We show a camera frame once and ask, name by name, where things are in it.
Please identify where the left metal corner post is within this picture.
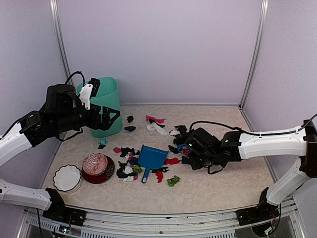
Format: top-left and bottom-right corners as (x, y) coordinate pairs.
(49, 0), (71, 77)

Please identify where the mixed scrap pile left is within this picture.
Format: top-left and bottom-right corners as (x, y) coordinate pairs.
(116, 147), (143, 182)

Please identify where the blue hand brush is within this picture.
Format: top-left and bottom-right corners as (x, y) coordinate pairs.
(176, 144), (193, 156)

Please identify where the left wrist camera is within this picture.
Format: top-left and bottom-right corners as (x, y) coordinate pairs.
(79, 78), (101, 110)

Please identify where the pink paper scrap far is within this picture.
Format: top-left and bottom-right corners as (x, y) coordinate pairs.
(146, 115), (166, 124)

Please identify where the red patterned bowl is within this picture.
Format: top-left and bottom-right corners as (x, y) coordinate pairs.
(82, 153), (108, 176)

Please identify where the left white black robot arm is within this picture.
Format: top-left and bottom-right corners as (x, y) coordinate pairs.
(0, 82), (121, 221)

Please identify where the right metal corner post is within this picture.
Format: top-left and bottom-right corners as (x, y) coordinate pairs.
(238, 0), (269, 110)

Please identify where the black paper scrap far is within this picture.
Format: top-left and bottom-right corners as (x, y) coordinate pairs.
(127, 115), (134, 123)

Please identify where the dark blue paper scrap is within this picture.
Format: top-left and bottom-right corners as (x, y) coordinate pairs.
(124, 126), (136, 132)

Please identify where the white paper scrap long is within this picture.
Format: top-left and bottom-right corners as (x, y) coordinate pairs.
(146, 123), (169, 135)

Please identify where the red paper scrap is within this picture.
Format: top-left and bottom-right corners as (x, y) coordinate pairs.
(156, 171), (163, 183)

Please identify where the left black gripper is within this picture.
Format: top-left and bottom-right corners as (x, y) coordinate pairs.
(54, 103), (120, 133)

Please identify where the black scrap pile centre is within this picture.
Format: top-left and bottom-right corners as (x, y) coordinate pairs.
(168, 125), (189, 165)

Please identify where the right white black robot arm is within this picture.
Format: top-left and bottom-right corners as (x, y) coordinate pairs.
(185, 119), (317, 220)

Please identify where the front aluminium rail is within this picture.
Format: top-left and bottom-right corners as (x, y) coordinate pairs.
(16, 198), (305, 238)

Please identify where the white scalloped dish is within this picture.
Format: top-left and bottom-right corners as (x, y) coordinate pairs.
(53, 165), (82, 193)

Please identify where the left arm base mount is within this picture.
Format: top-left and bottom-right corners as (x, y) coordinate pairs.
(43, 188), (86, 227)

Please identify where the light blue paper scrap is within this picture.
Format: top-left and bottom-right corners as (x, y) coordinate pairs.
(98, 138), (108, 149)

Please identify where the pink small paper scrap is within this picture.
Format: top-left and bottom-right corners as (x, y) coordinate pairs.
(113, 147), (121, 153)

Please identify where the teal plastic waste bin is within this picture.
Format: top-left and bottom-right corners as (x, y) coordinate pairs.
(76, 77), (122, 138)

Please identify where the green paper scrap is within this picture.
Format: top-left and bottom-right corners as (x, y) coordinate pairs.
(167, 176), (180, 187)

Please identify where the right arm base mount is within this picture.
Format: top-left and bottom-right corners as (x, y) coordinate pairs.
(236, 187), (280, 226)

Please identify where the metal corner post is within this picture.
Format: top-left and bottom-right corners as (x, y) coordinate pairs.
(238, 0), (269, 110)
(49, 0), (71, 77)

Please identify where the blue plastic dustpan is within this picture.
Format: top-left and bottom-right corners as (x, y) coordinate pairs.
(138, 145), (168, 184)

